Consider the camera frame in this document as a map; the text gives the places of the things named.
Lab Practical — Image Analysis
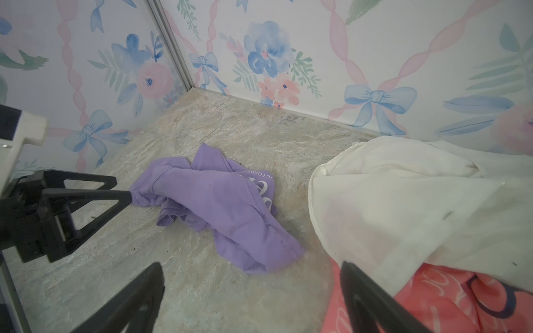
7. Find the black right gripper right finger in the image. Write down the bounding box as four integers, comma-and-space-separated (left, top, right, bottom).
340, 262, 431, 333

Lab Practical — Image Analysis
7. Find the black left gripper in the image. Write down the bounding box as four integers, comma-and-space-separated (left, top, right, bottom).
1, 170, 132, 262

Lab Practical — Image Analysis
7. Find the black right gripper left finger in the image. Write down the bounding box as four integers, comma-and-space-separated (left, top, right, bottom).
74, 262, 165, 332

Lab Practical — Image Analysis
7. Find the purple cloth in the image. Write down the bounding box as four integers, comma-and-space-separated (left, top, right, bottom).
129, 144, 304, 275

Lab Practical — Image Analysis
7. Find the pink patterned cloth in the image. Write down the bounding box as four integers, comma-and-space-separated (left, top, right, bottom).
322, 257, 532, 332

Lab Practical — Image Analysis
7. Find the white cloth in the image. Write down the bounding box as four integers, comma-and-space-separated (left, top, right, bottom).
308, 137, 532, 296

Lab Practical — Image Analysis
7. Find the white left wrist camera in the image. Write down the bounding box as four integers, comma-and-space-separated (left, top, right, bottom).
1, 105, 48, 192

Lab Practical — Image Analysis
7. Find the aluminium corner post left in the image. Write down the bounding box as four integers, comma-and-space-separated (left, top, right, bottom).
146, 0, 194, 91

